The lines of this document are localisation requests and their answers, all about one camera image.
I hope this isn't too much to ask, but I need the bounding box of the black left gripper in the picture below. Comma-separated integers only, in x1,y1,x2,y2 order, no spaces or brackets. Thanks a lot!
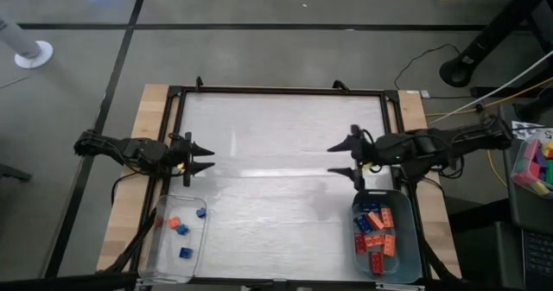
166,130,216,188

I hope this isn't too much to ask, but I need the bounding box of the clear box of coloured blocks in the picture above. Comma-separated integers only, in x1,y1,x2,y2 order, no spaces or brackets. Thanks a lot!
510,135,553,199

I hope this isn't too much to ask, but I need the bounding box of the black cable bundle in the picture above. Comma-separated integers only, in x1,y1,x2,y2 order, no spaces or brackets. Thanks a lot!
421,237,460,283
99,207,157,275

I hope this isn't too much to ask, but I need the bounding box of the blue-grey plastic bin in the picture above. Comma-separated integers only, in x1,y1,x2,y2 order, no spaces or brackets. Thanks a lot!
350,188,423,285

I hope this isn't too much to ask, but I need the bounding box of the white printed paper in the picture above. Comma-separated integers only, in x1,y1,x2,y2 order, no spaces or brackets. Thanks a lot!
511,120,553,142

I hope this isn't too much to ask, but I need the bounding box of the black stand with round base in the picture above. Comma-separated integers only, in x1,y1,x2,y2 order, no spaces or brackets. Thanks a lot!
438,0,553,89

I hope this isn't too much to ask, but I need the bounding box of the thin black floor cable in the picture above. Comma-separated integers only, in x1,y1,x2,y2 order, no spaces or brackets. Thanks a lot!
393,43,462,92

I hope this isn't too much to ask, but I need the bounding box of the long yellow cable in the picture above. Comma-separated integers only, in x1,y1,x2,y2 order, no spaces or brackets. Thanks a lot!
424,76,553,189

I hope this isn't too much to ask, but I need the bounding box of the clear plastic bin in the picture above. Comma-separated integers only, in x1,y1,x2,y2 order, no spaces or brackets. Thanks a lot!
137,193,210,285

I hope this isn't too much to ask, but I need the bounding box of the black metal table frame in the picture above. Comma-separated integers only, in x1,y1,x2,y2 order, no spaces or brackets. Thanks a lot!
129,84,433,284

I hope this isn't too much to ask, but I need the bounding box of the large red toy brick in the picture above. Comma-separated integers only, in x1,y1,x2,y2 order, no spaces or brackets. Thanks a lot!
354,232,368,255
370,250,385,276

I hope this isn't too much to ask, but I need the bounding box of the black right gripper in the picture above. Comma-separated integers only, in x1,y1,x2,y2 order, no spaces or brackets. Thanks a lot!
326,123,391,193

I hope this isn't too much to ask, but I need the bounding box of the white cable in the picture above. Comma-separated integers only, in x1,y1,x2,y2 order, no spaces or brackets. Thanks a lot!
427,50,553,126

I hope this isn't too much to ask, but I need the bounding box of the black side cart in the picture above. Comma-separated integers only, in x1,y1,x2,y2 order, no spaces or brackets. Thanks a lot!
448,104,553,291

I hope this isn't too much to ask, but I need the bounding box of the white pole with round base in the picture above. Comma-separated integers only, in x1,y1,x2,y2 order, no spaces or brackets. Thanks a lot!
0,16,54,70

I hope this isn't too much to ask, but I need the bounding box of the black keyboard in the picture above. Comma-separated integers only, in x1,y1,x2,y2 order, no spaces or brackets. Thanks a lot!
521,229,553,279

